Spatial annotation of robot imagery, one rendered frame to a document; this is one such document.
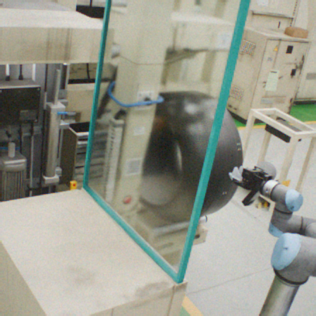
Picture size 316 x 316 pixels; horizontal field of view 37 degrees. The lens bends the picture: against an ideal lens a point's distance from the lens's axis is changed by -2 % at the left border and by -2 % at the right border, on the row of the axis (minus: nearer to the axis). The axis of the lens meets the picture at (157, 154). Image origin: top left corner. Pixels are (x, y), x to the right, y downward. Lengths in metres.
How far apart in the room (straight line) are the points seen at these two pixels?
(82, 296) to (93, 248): 0.21
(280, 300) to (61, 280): 0.70
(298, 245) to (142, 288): 0.49
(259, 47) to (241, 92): 0.68
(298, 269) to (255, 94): 5.18
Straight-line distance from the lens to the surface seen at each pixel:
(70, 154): 2.34
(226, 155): 2.02
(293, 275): 1.50
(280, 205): 1.84
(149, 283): 1.29
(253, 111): 4.54
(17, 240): 1.39
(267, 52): 6.43
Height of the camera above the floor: 2.09
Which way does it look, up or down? 24 degrees down
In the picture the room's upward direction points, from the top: 11 degrees clockwise
